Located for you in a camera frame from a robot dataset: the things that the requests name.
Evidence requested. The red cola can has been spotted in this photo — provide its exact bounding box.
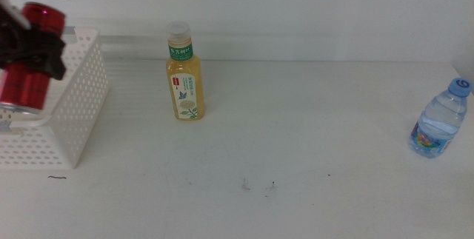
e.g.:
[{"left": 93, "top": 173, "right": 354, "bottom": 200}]
[{"left": 0, "top": 1, "right": 67, "bottom": 116}]

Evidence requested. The yellow tea bottle green label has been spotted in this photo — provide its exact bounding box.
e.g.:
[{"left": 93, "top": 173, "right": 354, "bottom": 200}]
[{"left": 165, "top": 21, "right": 206, "bottom": 121}]

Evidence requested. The small water bottle blue cap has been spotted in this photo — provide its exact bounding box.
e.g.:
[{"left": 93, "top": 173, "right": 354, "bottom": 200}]
[{"left": 409, "top": 77, "right": 474, "bottom": 159}]

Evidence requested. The white perforated plastic basket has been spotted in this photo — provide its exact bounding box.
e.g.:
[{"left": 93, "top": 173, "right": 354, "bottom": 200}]
[{"left": 0, "top": 26, "right": 111, "bottom": 169}]

